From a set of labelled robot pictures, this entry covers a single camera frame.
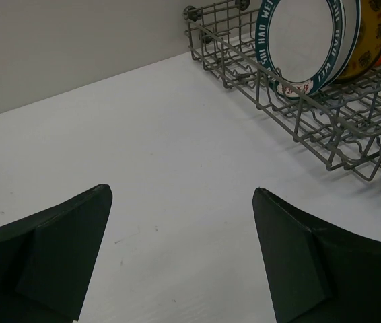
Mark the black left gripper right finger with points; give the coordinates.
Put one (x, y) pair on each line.
(316, 271)

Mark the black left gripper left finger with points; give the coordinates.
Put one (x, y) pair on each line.
(47, 259)

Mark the white plate teal rim front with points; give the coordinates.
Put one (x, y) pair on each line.
(300, 42)

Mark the white plate teal rim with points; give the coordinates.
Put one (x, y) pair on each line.
(351, 26)
(300, 42)

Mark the white plate teal rim rear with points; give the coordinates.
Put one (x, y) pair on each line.
(351, 26)

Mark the brown patterned plate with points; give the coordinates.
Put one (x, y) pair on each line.
(368, 46)

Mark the grey wire dish rack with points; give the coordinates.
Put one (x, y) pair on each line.
(340, 125)

